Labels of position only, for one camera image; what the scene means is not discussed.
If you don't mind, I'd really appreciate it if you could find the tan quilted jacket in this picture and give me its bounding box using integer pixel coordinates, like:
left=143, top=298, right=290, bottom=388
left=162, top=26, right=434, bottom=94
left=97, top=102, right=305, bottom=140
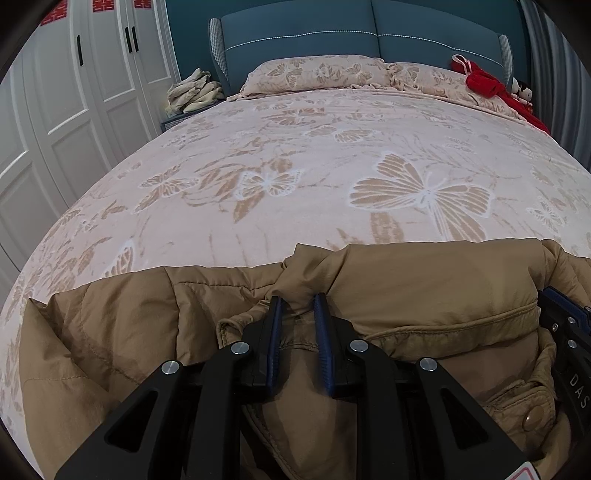
left=18, top=237, right=591, bottom=480

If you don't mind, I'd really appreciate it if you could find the pink floral pillow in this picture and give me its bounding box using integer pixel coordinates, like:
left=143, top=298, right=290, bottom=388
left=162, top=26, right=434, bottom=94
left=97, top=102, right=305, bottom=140
left=385, top=61, right=472, bottom=95
left=240, top=54, right=391, bottom=99

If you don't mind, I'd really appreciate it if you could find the bed with butterfly bedspread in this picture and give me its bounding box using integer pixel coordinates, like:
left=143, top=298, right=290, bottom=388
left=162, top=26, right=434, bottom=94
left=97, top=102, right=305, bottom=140
left=0, top=85, right=591, bottom=444

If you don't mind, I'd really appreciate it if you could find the grey blue curtain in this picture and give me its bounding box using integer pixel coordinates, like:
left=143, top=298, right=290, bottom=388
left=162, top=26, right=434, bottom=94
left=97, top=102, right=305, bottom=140
left=519, top=0, right=591, bottom=167

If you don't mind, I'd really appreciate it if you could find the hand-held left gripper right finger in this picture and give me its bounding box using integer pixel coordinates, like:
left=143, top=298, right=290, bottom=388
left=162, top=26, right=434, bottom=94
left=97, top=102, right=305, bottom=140
left=313, top=292, right=541, bottom=480

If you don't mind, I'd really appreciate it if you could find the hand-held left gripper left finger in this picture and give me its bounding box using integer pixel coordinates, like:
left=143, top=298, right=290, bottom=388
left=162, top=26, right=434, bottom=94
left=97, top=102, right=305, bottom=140
left=54, top=295, right=283, bottom=480

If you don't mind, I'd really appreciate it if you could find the red garment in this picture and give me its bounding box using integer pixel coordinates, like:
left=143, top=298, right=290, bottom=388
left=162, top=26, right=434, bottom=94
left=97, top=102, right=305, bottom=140
left=450, top=54, right=550, bottom=134

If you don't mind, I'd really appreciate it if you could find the pile of cream cloths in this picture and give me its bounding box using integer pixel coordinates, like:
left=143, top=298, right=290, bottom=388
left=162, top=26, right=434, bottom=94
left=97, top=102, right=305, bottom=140
left=166, top=68, right=227, bottom=115

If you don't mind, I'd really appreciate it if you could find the blue upholstered headboard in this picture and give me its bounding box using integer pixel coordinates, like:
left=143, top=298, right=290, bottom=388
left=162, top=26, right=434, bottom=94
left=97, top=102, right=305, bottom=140
left=209, top=0, right=514, bottom=100

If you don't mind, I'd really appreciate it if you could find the white wardrobe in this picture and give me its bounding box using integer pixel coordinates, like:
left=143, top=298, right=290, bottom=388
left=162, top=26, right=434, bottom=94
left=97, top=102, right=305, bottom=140
left=0, top=0, right=183, bottom=273

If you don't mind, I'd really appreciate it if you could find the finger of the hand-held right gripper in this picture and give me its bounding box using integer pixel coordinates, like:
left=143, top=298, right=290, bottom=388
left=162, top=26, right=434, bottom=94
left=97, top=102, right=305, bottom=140
left=537, top=286, right=591, bottom=365

